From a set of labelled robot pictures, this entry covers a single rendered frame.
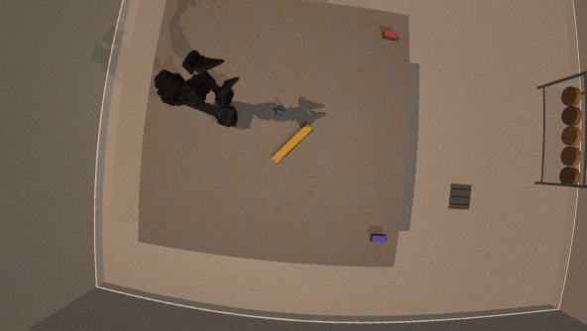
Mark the orange bar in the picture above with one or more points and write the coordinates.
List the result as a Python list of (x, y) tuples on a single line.
[(291, 143)]

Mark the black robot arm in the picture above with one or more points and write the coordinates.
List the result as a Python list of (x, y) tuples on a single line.
[(176, 91)]

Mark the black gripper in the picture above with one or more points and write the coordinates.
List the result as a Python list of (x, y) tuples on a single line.
[(201, 64)]

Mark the red flat bar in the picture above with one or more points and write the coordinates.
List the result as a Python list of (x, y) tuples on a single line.
[(392, 36)]

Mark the purple rectangular block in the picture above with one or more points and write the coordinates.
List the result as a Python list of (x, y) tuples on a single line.
[(378, 238)]

